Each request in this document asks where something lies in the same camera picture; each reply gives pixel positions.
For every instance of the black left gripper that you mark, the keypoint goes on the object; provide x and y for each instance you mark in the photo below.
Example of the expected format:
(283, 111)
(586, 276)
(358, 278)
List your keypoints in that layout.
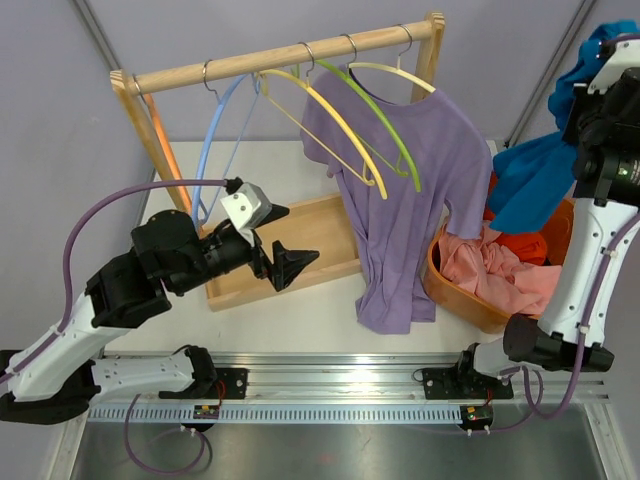
(287, 263)

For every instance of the yellow plastic hanger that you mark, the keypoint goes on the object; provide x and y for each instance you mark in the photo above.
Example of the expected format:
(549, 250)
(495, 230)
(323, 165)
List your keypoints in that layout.
(370, 175)

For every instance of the orange plastic hanger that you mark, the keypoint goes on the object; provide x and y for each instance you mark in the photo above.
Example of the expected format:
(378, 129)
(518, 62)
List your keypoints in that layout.
(167, 150)

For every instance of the cream plastic hanger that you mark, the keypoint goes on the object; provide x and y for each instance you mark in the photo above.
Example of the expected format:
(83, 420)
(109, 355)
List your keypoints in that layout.
(423, 86)

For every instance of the pink t-shirt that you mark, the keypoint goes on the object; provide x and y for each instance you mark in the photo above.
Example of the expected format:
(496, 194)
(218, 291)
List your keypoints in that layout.
(495, 274)

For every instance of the orange t-shirt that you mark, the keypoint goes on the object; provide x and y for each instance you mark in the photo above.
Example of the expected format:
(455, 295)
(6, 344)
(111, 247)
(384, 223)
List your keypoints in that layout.
(528, 247)

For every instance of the blue t-shirt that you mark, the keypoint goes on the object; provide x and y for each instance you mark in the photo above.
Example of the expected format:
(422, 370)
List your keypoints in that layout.
(533, 177)

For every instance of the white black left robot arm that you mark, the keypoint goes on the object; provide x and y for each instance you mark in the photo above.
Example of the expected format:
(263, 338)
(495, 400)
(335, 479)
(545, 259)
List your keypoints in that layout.
(167, 257)

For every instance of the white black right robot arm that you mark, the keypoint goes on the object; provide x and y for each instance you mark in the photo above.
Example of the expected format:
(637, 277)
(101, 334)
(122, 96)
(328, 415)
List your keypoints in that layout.
(569, 335)

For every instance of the wooden clothes rack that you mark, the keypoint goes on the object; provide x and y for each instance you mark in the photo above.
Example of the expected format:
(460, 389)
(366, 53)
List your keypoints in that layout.
(324, 219)

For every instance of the orange laundry basket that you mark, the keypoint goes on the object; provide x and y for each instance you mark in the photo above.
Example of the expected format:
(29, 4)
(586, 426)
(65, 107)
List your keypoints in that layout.
(487, 318)

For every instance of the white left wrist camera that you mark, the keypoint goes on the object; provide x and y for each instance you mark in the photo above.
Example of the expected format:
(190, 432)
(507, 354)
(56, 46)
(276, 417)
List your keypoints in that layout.
(246, 206)

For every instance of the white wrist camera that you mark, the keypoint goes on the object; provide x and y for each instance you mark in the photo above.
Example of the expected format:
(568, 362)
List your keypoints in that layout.
(246, 206)
(624, 55)

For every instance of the aluminium mounting rail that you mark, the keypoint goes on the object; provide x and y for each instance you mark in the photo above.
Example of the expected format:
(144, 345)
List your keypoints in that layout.
(333, 378)

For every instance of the white slotted cable duct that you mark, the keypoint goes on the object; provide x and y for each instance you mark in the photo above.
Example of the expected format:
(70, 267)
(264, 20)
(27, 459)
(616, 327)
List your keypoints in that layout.
(279, 414)

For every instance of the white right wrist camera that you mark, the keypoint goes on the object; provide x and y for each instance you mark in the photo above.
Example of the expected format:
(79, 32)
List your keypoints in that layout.
(624, 55)

